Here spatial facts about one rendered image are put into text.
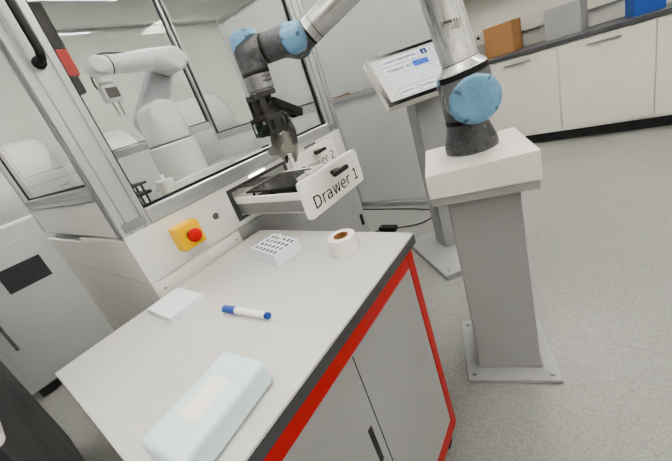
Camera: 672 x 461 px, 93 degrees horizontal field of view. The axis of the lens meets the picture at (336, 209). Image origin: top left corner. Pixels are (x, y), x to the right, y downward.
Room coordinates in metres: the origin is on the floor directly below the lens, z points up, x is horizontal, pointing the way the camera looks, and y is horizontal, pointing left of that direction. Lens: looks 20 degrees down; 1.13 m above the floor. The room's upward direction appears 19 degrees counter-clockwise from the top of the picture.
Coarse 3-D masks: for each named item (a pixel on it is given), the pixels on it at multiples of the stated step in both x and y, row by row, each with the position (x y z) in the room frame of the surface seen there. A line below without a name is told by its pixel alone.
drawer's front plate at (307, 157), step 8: (320, 144) 1.41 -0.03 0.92; (328, 144) 1.45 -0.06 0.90; (304, 152) 1.33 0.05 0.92; (312, 152) 1.36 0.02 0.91; (328, 152) 1.44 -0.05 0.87; (336, 152) 1.48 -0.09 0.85; (304, 160) 1.32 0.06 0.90; (312, 160) 1.35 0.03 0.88; (320, 160) 1.39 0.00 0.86; (328, 160) 1.43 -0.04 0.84; (296, 168) 1.27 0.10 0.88
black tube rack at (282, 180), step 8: (280, 176) 1.15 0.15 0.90; (288, 176) 1.10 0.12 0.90; (296, 176) 1.05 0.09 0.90; (264, 184) 1.09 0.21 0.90; (272, 184) 1.05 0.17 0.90; (280, 184) 1.02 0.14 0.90; (288, 184) 0.98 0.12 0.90; (248, 192) 1.07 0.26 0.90; (256, 192) 1.04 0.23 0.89; (264, 192) 1.10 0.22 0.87; (272, 192) 1.01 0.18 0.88; (280, 192) 1.03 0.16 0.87; (288, 192) 1.00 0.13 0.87
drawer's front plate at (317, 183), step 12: (348, 156) 1.00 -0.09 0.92; (324, 168) 0.91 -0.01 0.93; (348, 168) 0.99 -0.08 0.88; (360, 168) 1.04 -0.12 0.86; (312, 180) 0.86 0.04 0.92; (324, 180) 0.89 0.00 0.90; (336, 180) 0.93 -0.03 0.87; (348, 180) 0.97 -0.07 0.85; (360, 180) 1.02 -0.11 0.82; (300, 192) 0.83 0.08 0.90; (312, 192) 0.85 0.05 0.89; (312, 204) 0.84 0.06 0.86; (324, 204) 0.87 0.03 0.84; (312, 216) 0.82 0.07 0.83
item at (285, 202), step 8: (304, 168) 1.16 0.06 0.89; (272, 176) 1.22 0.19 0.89; (296, 192) 0.87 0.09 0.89; (240, 200) 1.04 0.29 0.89; (248, 200) 1.01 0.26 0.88; (256, 200) 0.99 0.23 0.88; (264, 200) 0.96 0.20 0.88; (272, 200) 0.94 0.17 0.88; (280, 200) 0.91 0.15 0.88; (288, 200) 0.89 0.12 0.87; (296, 200) 0.87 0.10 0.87; (240, 208) 1.05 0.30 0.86; (248, 208) 1.02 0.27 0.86; (256, 208) 0.99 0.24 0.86; (264, 208) 0.97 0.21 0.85; (272, 208) 0.94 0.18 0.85; (280, 208) 0.92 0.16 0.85; (288, 208) 0.90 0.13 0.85; (296, 208) 0.88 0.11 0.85
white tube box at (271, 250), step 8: (264, 240) 0.86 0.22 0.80; (272, 240) 0.84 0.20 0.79; (280, 240) 0.82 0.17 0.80; (288, 240) 0.81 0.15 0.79; (296, 240) 0.78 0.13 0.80; (256, 248) 0.82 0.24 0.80; (264, 248) 0.80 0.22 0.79; (272, 248) 0.78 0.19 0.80; (280, 248) 0.77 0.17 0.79; (288, 248) 0.76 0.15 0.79; (296, 248) 0.77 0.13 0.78; (256, 256) 0.82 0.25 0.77; (264, 256) 0.78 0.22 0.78; (272, 256) 0.74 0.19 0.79; (280, 256) 0.74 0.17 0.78; (288, 256) 0.76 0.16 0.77; (272, 264) 0.75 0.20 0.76; (280, 264) 0.74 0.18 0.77
